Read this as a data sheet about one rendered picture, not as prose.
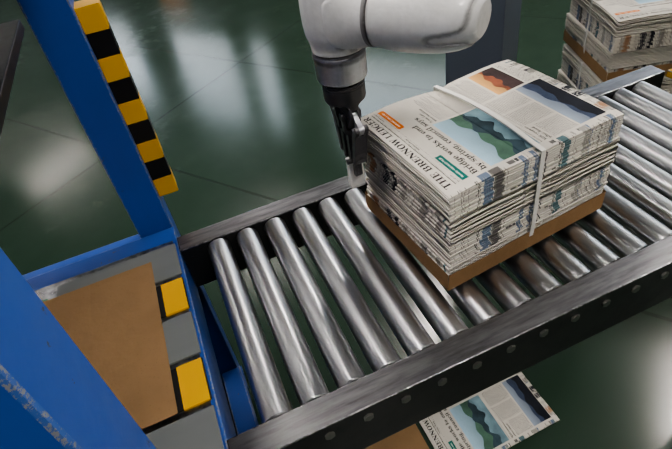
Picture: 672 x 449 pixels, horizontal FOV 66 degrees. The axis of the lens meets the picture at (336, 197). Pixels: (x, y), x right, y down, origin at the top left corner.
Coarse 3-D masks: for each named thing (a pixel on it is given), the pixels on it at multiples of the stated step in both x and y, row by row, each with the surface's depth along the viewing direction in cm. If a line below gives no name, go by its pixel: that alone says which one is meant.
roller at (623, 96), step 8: (624, 88) 137; (616, 96) 136; (624, 96) 134; (632, 96) 133; (640, 96) 133; (624, 104) 134; (632, 104) 132; (640, 104) 131; (648, 104) 129; (656, 104) 129; (640, 112) 130; (648, 112) 128; (656, 112) 127; (664, 112) 126; (656, 120) 127; (664, 120) 125
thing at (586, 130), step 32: (512, 64) 106; (480, 96) 99; (512, 96) 97; (544, 96) 95; (576, 96) 94; (544, 128) 88; (576, 128) 87; (608, 128) 89; (576, 160) 90; (608, 160) 95; (576, 192) 96
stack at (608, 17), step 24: (576, 0) 189; (600, 0) 175; (624, 0) 172; (648, 0) 169; (576, 24) 190; (600, 24) 173; (624, 24) 162; (648, 24) 163; (600, 48) 175; (624, 48) 167; (648, 48) 168; (576, 72) 197
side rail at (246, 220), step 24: (648, 72) 141; (312, 192) 121; (336, 192) 119; (240, 216) 117; (264, 216) 116; (288, 216) 117; (192, 240) 113; (264, 240) 119; (192, 264) 114; (240, 264) 120
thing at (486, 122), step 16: (432, 96) 102; (448, 96) 101; (464, 112) 96; (480, 112) 95; (496, 112) 94; (496, 128) 90; (528, 128) 89; (512, 144) 86; (528, 144) 86; (544, 144) 85; (528, 160) 83; (528, 176) 86; (544, 176) 88; (528, 192) 88; (544, 192) 91; (528, 208) 92; (544, 208) 94; (528, 224) 94
